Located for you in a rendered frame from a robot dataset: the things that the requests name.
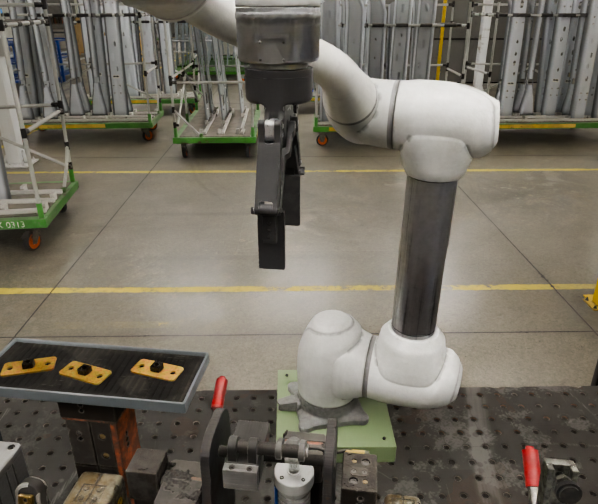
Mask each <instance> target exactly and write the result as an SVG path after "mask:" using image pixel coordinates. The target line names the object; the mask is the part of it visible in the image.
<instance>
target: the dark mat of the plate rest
mask: <svg viewBox="0 0 598 504"><path fill-rule="evenodd" d="M46 357H56V358H57V360H56V364H55V367H54V369H53V370H51V371H45V372H37V373H30V374H22V375H15V376H8V377H1V376H0V387H12V388H23V389H35V390H46V391H58V392H69V393H80V394H92V395H103V396H115V397H126V398H138V399H149V400H160V401H172V402H183V401H184V399H185V397H186V395H187V393H188V391H189V389H190V387H191V384H192V382H193V380H194V378H195V376H196V374H197V372H198V370H199V368H200V366H201V364H202V362H203V360H204V358H205V357H204V356H191V355H179V354H166V353H152V352H139V351H126V350H114V349H101V348H87V347H75V346H62V345H49V344H36V343H23V342H16V343H15V344H14V345H13V346H12V347H11V348H9V349H8V350H7V351H6V352H5V353H4V354H3V355H2V356H1V357H0V373H1V371H2V369H3V366H4V364H5V363H8V362H15V361H23V360H24V359H30V358H34V359H38V358H46ZM141 359H148V360H152V361H157V362H162V363H166V364H171V365H176V366H180V367H183V369H184V370H183V372H182V373H181V374H180V375H179V376H178V377H177V379H176V380H175V381H172V382H170V381H166V380H161V379H157V378H152V377H148V376H144V375H139V374H135V373H131V369H132V368H133V367H134V366H135V365H136V364H137V363H138V362H139V361H140V360H141ZM72 361H78V362H81V363H85V364H89V365H92V366H96V367H100V368H103V369H107V370H110V371H111V372H112V374H111V375H110V376H109V377H108V378H106V379H105V380H104V381H103V382H102V383H101V384H99V385H93V384H89V383H86V382H83V381H79V380H76V379H72V378H69V377H65V376H62V375H59V371H60V370H62V369H63V368H64V367H65V366H67V365H68V364H69V363H71V362H72Z"/></svg>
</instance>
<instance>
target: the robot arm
mask: <svg viewBox="0 0 598 504"><path fill-rule="evenodd" d="M115 1H121V2H122V3H123V4H124V5H125V6H128V7H132V8H135V9H138V10H141V11H143V12H146V13H148V14H150V15H153V16H154V17H156V18H158V19H160V20H163V21H168V22H177V21H182V20H185V21H186V22H188V23H189V24H191V25H192V26H194V27H196V28H198V29H199V30H201V31H203V32H205V33H207V34H209V35H211V36H213V37H215V38H217V39H220V40H222V41H224V42H226V43H229V44H231V45H233V46H235V47H238V56H237V59H239V60H240V61H241V62H244V63H250V66H247V67H245V93H246V99H247V100H248V101H249V102H251V103H253V104H262V105H263V106H264V107H265V112H264V120H260V119H259V120H258V123H257V128H258V149H257V166H256V183H255V200H254V207H251V214H254V215H257V228H258V256H259V268H260V269H277V270H284V269H285V267H286V259H285V225H292V226H299V225H300V175H304V174H305V167H299V166H300V165H301V163H302V160H301V156H300V142H299V128H298V126H299V118H298V105H299V104H304V103H307V102H309V101H311V99H312V97H313V82H315V83H317V84H318V85H320V86H321V87H322V99H323V106H324V108H325V113H326V116H327V118H328V120H329V122H330V124H331V125H332V126H333V128H334V129H335V130H336V131H337V132H338V134H340V135H341V136H342V137H343V138H344V139H346V140H348V141H350V142H352V143H355V144H365V145H371V146H376V147H381V148H388V149H396V150H400V157H401V163H402V167H403V169H404V171H405V173H406V174H407V180H406V190H405V199H404V209H403V218H402V228H401V237H400V247H399V257H398V266H397V276H396V285H395V295H394V304H393V314H392V319H391V320H389V321H388V322H387V323H385V324H384V325H383V326H382V328H381V331H380V334H379V336H376V335H372V334H371V333H369V332H367V331H365V330H363V329H362V328H361V325H360V323H359V322H358V321H357V320H356V319H355V318H353V317H352V316H351V315H349V314H347V313H344V312H342V311H338V310H326V311H322V312H320V313H318V314H316V315H315V316H314V317H313V318H312V319H311V321H310V322H309V324H308V325H307V327H306V329H305V331H304V333H303V335H302V338H301V340H300V343H299V347H298V355H297V379H298V382H290V383H289V384H288V391H289V393H290V394H291V395H289V396H286V397H283V398H280V399H278V400H277V404H279V406H278V409H279V410H280V411H296V412H297V416H298V420H299V424H298V429H299V431H300V432H306V433H310V432H312V431H315V430H320V429H327V423H328V418H336V419H338V427H341V426H348V425H366V424H368V421H369V416H368V414H367V413H366V412H365V411H364V410H363V408H362V406H361V403H360V401H359V399H358V398H360V397H365V398H370V399H373V400H376V401H379V402H383V403H387V404H392V405H397V406H402V407H409V408H417V409H431V408H438V407H443V406H446V405H448V404H449V403H451V402H453V401H454V400H455V399H456V397H457V395H458V392H459V388H460V384H461V379H462V371H463V368H462V364H461V362H460V359H459V357H458V356H457V354H456V353H455V352H454V351H453V350H452V349H450V348H446V343H445V336H444V334H443V332H442V331H441V329H440V328H439V327H438V326H437V325H436V321H437V314H438V307H439V301H440V294H441V287H442V280H443V274H444V267H445V260H446V254H447V248H448V244H449V238H450V231H451V224H452V218H453V211H454V204H455V198H456V191H457V184H458V180H459V179H460V178H461V177H462V176H463V175H464V174H465V173H466V171H467V169H468V167H469V165H470V163H471V161H472V159H473V158H480V157H483V156H485V155H486V154H488V153H489V152H491V150H492V149H493V148H494V147H495V146H496V144H497V142H498V135H499V121H500V103H499V101H498V100H496V99H495V98H493V97H491V96H490V95H488V94H487V93H485V92H484V91H482V90H479V89H477V88H475V87H472V86H469V85H465V84H461V83H455V82H447V81H436V80H420V79H418V80H384V79H374V78H369V77H368V76H367V75H366V74H365V73H364V72H363V71H362V70H361V69H360V68H359V67H358V66H357V65H356V64H355V62H354V61H353V60H352V59H351V58H350V57H348V56H347V55H346V54H345V53H343V52H342V51H341V50H339V49H338V48H336V47H334V46H333V45H331V44H329V43H327V42H326V41H324V40H322V39H320V18H321V12H320V8H250V7H320V5H321V0H115ZM264 202H272V203H273V204H264Z"/></svg>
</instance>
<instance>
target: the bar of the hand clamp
mask: <svg viewBox="0 0 598 504"><path fill-rule="evenodd" d="M578 476H579V471H578V469H577V467H576V465H575V463H574V461H572V460H564V459H556V458H554V457H550V458H543V463H542V469H541V475H540V481H539V487H538V493H537V499H536V504H575V503H577V502H578V501H579V500H580V499H581V498H582V490H581V488H580V487H579V485H578V484H577V481H578Z"/></svg>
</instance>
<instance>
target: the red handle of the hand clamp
mask: <svg viewBox="0 0 598 504"><path fill-rule="evenodd" d="M522 458H523V468H524V477H525V486H526V488H527V489H528V499H529V504H536V499H537V493H538V487H539V481H540V475H541V470H540V462H539V454H538V450H536V449H534V447H533V446H525V449H522Z"/></svg>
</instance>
